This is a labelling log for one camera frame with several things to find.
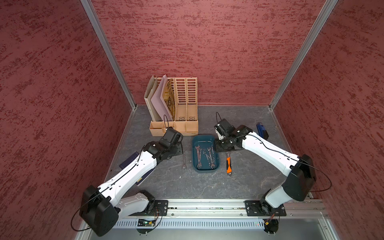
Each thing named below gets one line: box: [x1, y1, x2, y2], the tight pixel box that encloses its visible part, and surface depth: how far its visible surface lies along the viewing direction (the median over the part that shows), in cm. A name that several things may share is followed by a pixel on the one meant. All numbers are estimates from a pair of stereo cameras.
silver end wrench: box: [181, 150, 187, 171], surface depth 91 cm
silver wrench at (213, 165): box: [207, 146, 217, 170], surface depth 91 cm
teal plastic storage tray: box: [192, 134, 220, 173], surface depth 92 cm
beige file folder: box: [144, 75, 162, 122], surface depth 91 cm
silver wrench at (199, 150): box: [195, 144, 203, 170], surface depth 94 cm
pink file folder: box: [150, 74, 174, 122], surface depth 92 cm
